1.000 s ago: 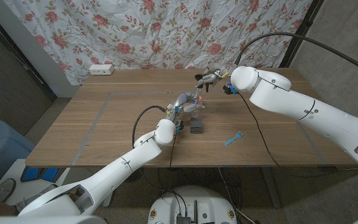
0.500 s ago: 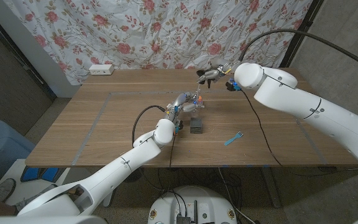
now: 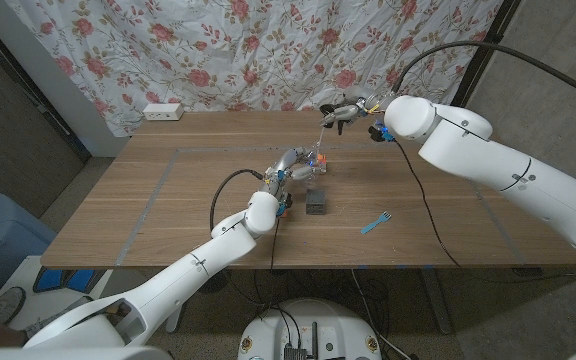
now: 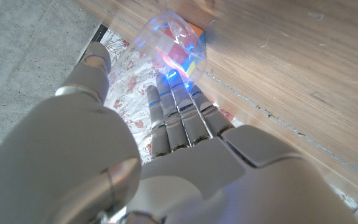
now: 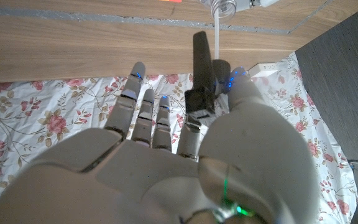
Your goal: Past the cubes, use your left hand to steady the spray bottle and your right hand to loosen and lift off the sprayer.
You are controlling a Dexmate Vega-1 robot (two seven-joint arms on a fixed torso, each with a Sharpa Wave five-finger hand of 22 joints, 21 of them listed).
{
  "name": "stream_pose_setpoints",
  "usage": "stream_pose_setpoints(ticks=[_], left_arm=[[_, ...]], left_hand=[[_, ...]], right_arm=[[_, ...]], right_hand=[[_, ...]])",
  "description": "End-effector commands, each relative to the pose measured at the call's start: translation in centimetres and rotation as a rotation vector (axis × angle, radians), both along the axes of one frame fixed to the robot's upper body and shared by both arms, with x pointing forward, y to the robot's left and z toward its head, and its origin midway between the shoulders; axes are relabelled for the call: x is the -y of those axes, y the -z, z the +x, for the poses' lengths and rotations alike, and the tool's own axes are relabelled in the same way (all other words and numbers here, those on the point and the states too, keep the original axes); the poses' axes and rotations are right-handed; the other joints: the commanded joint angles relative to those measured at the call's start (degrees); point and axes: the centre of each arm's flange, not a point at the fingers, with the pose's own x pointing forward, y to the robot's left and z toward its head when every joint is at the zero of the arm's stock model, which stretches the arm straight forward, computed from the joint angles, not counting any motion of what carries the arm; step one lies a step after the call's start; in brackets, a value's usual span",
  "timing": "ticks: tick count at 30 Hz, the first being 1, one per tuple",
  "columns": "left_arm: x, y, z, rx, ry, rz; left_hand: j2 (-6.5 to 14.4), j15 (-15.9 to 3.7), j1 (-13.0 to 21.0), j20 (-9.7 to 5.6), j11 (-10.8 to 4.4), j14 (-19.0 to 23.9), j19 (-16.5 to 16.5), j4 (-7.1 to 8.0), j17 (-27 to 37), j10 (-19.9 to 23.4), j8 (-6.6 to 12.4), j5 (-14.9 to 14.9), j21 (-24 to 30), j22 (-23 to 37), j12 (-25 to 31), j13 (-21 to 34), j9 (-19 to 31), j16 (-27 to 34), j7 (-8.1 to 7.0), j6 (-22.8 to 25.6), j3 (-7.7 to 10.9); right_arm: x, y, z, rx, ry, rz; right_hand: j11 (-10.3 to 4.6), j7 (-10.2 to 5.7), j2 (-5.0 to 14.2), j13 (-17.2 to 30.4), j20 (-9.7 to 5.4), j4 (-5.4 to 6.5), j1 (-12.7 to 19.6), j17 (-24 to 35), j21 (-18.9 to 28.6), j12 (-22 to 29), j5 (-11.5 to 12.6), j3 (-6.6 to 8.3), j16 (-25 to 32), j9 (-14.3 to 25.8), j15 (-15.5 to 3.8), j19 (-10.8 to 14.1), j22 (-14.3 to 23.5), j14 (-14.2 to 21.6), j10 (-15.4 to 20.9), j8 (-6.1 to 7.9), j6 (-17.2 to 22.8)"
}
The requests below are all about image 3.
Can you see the white table leg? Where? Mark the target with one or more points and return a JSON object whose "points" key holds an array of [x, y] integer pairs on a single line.
{"points": [[438, 305], [173, 322]]}

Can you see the blue plastic fork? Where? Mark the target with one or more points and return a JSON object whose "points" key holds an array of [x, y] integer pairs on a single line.
{"points": [[370, 227]]}

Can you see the floral print backdrop cloth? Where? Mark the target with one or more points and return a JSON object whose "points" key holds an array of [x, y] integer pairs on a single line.
{"points": [[248, 50]]}

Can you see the clear plastic spray bottle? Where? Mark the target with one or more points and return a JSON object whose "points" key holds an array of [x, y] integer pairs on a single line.
{"points": [[313, 167]]}

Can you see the orange glue stick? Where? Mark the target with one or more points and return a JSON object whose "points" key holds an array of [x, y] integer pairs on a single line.
{"points": [[283, 213]]}

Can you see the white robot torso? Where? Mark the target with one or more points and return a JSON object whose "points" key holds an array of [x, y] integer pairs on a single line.
{"points": [[308, 325]]}

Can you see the round black floor fan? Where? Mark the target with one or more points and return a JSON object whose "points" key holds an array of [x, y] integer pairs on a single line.
{"points": [[220, 282]]}

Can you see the black trigger sprayer head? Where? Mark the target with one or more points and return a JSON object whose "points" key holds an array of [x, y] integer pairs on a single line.
{"points": [[340, 125]]}

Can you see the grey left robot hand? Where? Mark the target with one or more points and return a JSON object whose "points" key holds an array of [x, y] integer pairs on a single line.
{"points": [[288, 164]]}

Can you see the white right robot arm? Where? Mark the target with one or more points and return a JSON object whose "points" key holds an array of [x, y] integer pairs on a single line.
{"points": [[493, 160]]}

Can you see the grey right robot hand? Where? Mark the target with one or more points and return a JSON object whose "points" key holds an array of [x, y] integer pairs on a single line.
{"points": [[355, 111]]}

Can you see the white power strip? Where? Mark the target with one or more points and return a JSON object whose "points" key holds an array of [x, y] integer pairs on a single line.
{"points": [[163, 111]]}

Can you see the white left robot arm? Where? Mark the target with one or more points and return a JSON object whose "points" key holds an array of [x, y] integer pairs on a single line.
{"points": [[183, 272]]}

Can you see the black backdrop stand pole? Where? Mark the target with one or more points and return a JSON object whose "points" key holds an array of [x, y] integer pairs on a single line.
{"points": [[485, 50]]}

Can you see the orange yellow red cube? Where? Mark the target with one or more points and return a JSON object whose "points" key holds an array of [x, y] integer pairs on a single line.
{"points": [[322, 159]]}

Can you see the dark grey cube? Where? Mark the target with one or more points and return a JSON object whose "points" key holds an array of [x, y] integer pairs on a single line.
{"points": [[316, 202]]}

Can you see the grey shoe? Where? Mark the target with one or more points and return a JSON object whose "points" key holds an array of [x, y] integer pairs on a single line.
{"points": [[7, 304], [55, 317]]}

